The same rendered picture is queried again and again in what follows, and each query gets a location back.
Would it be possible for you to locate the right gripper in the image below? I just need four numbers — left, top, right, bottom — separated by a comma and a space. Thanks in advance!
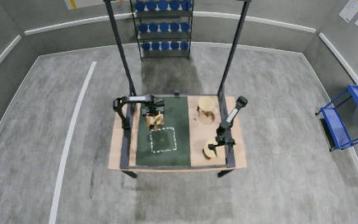
142, 106, 165, 117

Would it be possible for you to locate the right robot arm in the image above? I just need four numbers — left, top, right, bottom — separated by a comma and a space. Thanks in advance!
113, 94, 165, 130

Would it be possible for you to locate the small wooden stool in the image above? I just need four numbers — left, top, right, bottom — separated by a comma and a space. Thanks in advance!
202, 139, 222, 161
146, 111, 164, 131
197, 96, 215, 117

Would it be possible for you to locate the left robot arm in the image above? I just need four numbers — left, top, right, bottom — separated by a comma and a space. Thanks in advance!
215, 96, 248, 142

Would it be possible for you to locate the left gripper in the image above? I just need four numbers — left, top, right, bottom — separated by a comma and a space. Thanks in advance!
207, 133, 235, 158

